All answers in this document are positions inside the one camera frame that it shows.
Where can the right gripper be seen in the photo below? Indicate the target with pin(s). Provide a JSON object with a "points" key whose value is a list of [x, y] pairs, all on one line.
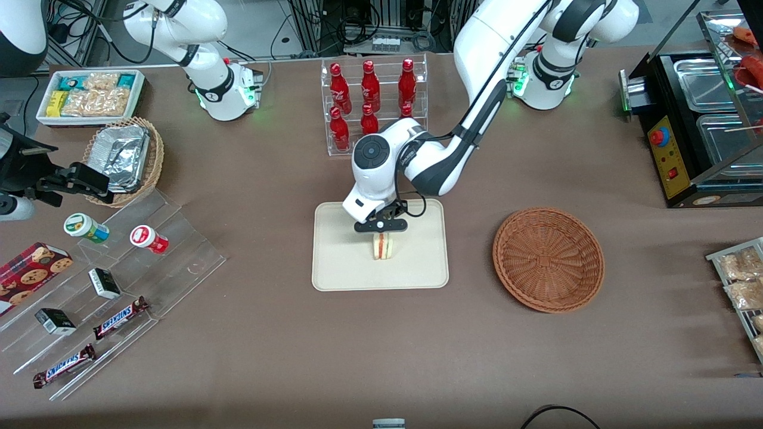
{"points": [[22, 167]]}

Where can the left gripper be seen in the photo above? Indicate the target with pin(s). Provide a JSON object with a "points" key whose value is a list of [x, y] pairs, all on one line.
{"points": [[391, 211]]}

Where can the sandwich with white bread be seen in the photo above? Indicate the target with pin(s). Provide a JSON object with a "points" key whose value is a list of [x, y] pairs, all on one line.
{"points": [[383, 247]]}

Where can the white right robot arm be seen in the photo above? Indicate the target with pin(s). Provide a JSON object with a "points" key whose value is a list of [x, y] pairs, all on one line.
{"points": [[208, 71]]}

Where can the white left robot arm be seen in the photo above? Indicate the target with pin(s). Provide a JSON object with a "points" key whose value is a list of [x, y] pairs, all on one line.
{"points": [[477, 36]]}

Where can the beige rectangular plastic tray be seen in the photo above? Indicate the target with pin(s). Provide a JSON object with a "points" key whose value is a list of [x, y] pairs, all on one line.
{"points": [[411, 262]]}

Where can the light wicker basket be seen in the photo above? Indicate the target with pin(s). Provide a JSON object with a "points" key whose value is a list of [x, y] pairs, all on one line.
{"points": [[154, 155]]}

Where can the brown round wicker basket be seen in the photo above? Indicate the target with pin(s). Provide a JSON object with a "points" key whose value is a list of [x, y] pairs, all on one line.
{"points": [[548, 259]]}

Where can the tray with packaged snacks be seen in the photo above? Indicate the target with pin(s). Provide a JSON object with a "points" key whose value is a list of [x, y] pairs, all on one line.
{"points": [[715, 257]]}

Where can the green lidded snack cup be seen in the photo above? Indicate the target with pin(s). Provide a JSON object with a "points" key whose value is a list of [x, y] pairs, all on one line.
{"points": [[80, 225]]}

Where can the yellow snack packet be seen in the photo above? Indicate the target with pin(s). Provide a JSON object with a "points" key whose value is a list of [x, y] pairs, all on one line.
{"points": [[57, 103]]}

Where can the clear bag of rice crackers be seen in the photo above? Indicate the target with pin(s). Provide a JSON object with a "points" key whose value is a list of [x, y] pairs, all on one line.
{"points": [[101, 81], [95, 103]]}

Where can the red lidded snack cup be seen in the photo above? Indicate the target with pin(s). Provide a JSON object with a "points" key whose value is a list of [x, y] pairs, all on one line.
{"points": [[146, 237]]}

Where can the red chocolate chip cookie box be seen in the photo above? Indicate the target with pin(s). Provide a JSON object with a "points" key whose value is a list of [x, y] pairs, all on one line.
{"points": [[30, 274]]}

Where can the small black tea box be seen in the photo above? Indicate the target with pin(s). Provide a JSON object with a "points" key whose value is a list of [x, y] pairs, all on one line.
{"points": [[55, 322], [105, 283]]}

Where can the teal snack packet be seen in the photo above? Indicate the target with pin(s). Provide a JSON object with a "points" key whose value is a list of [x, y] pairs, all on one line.
{"points": [[70, 83], [126, 81]]}

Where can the red drink bottle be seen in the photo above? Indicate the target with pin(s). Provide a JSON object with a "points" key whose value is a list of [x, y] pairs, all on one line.
{"points": [[340, 131], [340, 89], [369, 122], [407, 111], [407, 83], [370, 86]]}

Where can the white rectangular snack bin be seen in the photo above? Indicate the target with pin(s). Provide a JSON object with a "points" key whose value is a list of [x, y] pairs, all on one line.
{"points": [[137, 89]]}

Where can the clear acrylic stepped display stand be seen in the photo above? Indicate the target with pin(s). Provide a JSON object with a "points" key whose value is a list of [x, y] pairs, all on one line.
{"points": [[173, 262]]}

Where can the Snickers chocolate bar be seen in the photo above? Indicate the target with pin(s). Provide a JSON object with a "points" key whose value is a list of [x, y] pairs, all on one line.
{"points": [[62, 366], [119, 319]]}

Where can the clear acrylic bottle rack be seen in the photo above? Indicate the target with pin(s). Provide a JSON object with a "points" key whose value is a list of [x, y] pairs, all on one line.
{"points": [[387, 65]]}

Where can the small grey object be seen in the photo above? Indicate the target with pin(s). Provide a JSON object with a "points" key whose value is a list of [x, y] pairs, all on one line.
{"points": [[388, 423]]}

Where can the white power strip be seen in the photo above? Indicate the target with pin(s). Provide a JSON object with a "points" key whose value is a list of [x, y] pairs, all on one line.
{"points": [[386, 44]]}

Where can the red emergency stop button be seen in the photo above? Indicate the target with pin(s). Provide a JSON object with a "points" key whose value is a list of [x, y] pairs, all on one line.
{"points": [[659, 137]]}

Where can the black food warmer appliance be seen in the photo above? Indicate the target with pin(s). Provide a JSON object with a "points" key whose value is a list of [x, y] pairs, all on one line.
{"points": [[667, 95]]}

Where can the steel food pan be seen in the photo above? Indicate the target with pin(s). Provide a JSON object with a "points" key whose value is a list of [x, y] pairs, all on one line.
{"points": [[724, 134], [703, 83]]}

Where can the clear bag of nuts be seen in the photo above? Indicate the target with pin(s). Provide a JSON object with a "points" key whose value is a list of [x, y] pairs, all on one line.
{"points": [[745, 295], [742, 263]]}

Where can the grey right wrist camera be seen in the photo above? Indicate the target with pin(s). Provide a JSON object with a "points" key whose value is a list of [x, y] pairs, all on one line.
{"points": [[15, 208]]}

